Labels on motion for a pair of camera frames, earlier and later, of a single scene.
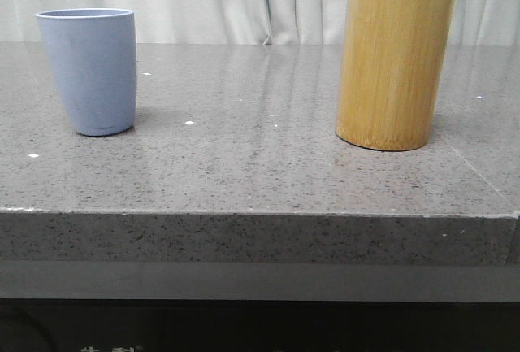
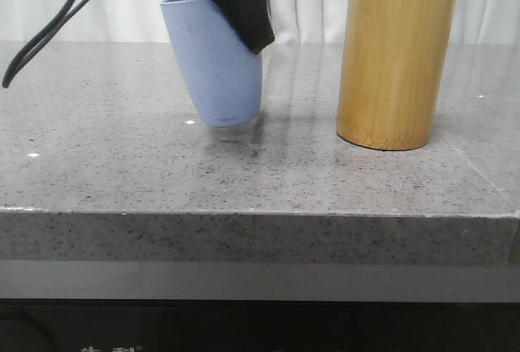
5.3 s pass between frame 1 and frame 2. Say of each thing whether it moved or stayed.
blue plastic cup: moved
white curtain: stayed
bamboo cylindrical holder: stayed
